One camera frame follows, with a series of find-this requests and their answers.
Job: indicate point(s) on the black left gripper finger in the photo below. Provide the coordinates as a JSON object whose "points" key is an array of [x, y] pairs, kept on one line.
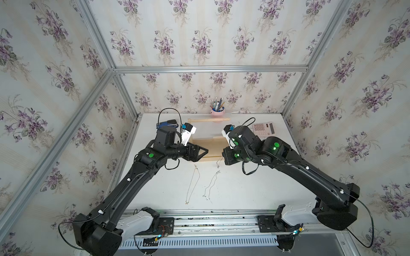
{"points": [[201, 148], [201, 155]]}

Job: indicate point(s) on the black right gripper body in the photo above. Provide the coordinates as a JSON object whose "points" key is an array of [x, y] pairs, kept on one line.
{"points": [[232, 156]]}

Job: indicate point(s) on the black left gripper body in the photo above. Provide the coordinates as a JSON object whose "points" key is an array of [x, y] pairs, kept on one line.
{"points": [[189, 157]]}

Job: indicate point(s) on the wooden jewelry display stand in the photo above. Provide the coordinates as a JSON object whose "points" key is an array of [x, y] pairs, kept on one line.
{"points": [[208, 135]]}

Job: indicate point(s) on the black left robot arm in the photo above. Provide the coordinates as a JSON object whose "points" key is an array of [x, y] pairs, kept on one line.
{"points": [[102, 231]]}

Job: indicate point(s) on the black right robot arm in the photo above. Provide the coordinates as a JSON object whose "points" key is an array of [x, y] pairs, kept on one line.
{"points": [[334, 205]]}

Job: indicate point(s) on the blue black stapler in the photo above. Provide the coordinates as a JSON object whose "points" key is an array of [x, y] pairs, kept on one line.
{"points": [[169, 123]]}

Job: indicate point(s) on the pink pen holder cup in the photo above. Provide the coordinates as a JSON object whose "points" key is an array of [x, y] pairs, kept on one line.
{"points": [[216, 114]]}

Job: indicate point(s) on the pink calculator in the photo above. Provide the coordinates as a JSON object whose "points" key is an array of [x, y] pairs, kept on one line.
{"points": [[263, 130]]}

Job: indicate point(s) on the pens in pink cup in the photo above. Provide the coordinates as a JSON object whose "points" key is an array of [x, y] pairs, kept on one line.
{"points": [[217, 105]]}

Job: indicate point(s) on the aluminium mounting rail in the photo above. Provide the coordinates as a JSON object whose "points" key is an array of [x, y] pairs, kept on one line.
{"points": [[228, 229]]}

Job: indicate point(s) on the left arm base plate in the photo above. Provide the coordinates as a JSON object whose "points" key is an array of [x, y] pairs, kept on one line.
{"points": [[160, 226]]}

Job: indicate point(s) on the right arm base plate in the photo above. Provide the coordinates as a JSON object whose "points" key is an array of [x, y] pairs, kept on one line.
{"points": [[274, 224]]}

